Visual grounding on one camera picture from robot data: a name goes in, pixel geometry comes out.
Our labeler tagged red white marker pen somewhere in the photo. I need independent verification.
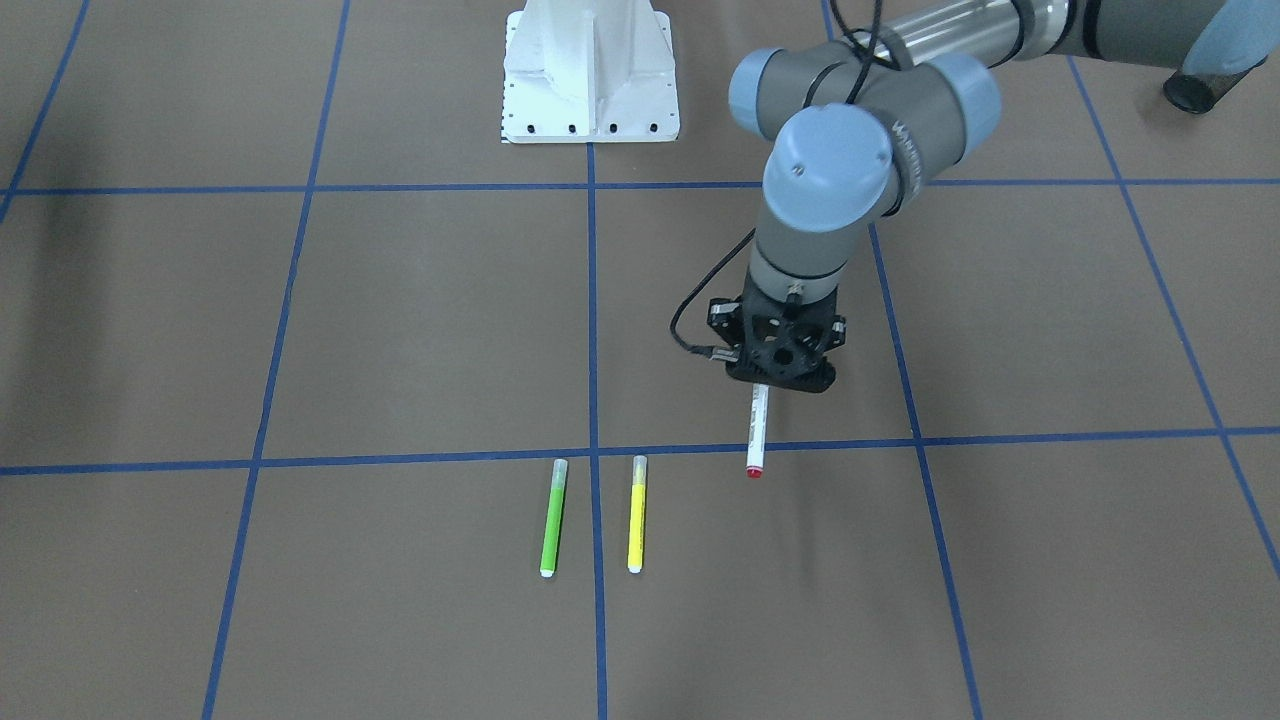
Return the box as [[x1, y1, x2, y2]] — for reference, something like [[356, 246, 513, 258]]
[[745, 384, 771, 479]]

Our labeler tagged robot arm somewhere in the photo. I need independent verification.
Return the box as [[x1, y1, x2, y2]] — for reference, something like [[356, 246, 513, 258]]
[[730, 1, 1279, 306]]

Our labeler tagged yellow marker pen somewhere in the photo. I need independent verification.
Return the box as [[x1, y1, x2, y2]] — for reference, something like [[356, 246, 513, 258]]
[[626, 455, 648, 575]]

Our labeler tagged green marker pen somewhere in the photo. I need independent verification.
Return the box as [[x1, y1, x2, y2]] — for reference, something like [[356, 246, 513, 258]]
[[539, 457, 570, 579]]

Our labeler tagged brown paper table cover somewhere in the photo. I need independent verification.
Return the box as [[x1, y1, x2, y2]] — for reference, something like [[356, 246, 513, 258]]
[[3, 1, 1277, 719]]

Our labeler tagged black solid cup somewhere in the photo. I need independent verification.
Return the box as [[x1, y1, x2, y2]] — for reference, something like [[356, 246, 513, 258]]
[[1162, 56, 1268, 115]]

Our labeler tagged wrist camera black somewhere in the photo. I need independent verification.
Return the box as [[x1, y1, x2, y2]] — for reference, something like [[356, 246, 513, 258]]
[[707, 284, 847, 395]]

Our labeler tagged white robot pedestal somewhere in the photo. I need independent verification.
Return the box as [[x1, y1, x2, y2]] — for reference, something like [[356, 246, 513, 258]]
[[500, 1, 681, 143]]

